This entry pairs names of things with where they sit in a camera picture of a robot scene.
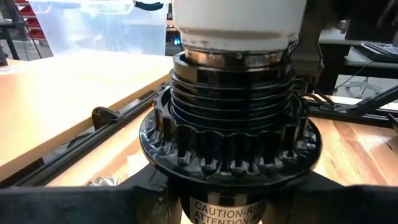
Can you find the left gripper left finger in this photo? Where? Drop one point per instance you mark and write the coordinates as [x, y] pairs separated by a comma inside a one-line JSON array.
[[155, 199]]

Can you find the wooden base lamp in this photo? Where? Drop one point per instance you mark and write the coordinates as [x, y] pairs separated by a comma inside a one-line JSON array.
[[230, 140]]

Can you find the clear plastic storage bin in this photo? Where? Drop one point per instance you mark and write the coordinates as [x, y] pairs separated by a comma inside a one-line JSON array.
[[102, 28]]

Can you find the white light bulb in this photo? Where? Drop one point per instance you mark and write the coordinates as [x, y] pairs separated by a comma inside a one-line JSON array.
[[239, 21]]

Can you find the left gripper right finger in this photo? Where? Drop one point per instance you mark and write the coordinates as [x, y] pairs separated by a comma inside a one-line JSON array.
[[304, 202]]

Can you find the light wooden desk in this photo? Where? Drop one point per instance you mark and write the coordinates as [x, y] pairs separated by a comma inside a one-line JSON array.
[[62, 99]]

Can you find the black keyboard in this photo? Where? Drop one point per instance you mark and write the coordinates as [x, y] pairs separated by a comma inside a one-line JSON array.
[[379, 51]]

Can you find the person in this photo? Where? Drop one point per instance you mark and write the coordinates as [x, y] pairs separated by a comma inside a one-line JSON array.
[[370, 18]]

